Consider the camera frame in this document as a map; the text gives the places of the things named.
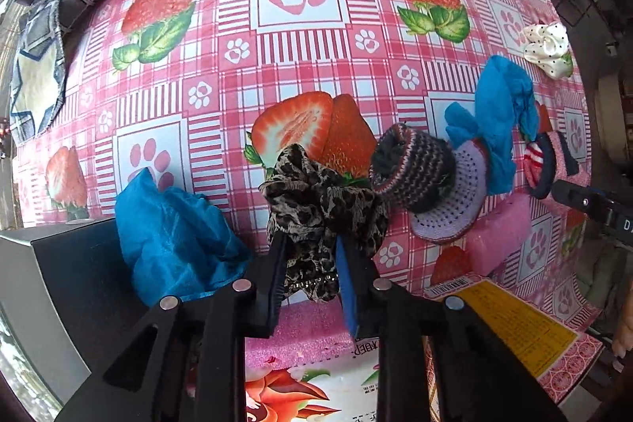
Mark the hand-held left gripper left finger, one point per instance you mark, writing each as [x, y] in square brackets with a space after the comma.
[269, 298]

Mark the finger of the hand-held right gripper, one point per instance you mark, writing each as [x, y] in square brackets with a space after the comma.
[576, 199]

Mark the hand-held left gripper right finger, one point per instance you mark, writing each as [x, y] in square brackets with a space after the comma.
[348, 293]

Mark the large pink foam block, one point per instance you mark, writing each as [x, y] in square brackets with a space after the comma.
[301, 333]

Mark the pink knitted sock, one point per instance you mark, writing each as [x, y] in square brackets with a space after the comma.
[559, 155]

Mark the leopard print scrunchie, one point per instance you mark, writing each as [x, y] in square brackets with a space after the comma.
[316, 204]

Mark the blue disposable cap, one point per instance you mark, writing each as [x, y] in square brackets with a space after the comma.
[499, 105]
[168, 239]

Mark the dark striped knitted hat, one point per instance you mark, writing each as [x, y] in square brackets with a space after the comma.
[420, 170]

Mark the white polka dot scrunchie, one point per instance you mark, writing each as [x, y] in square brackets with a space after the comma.
[546, 49]

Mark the cardboard storage box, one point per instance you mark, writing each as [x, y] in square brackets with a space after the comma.
[54, 283]

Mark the small pink foam block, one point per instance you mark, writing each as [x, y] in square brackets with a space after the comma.
[499, 234]

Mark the flower printed packet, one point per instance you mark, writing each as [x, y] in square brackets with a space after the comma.
[306, 395]

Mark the yellow card with red border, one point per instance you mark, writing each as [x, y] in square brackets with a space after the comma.
[519, 328]

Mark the pink strawberry printed tablecloth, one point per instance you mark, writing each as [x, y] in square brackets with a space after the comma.
[296, 71]

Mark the denim cloth with star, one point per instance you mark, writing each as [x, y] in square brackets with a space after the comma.
[37, 81]

